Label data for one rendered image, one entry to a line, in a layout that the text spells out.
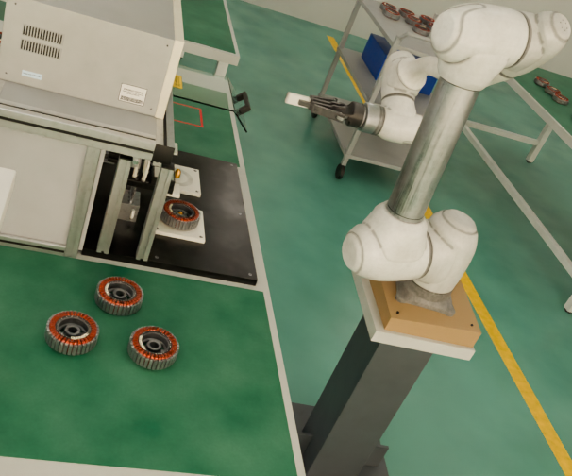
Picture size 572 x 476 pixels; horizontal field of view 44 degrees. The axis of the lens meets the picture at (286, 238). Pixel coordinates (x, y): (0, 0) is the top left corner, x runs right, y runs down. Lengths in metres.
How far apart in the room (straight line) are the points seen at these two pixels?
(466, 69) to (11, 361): 1.16
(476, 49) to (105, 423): 1.10
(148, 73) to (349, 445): 1.38
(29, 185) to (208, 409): 0.67
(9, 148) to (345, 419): 1.32
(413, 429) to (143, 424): 1.64
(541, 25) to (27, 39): 1.15
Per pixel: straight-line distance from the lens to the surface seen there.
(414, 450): 2.89
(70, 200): 1.78
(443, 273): 2.01
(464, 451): 3.03
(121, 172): 1.74
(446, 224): 1.97
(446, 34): 1.64
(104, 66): 1.75
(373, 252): 1.84
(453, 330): 2.09
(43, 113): 1.69
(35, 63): 1.77
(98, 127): 1.69
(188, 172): 2.30
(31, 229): 1.84
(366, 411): 2.35
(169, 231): 1.99
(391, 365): 2.22
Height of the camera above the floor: 1.88
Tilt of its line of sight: 31 degrees down
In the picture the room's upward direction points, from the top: 23 degrees clockwise
